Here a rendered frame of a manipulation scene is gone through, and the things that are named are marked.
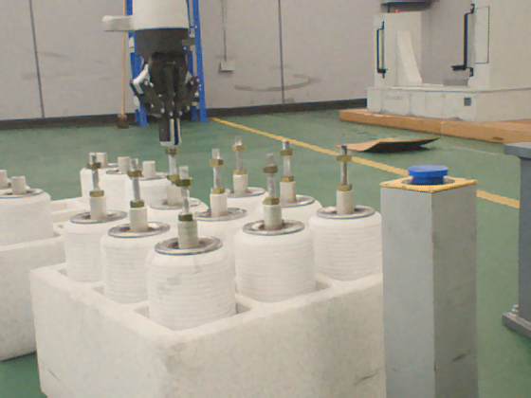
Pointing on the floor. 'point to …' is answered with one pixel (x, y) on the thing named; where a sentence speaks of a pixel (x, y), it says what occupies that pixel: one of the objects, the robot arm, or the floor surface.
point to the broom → (123, 82)
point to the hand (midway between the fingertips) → (170, 132)
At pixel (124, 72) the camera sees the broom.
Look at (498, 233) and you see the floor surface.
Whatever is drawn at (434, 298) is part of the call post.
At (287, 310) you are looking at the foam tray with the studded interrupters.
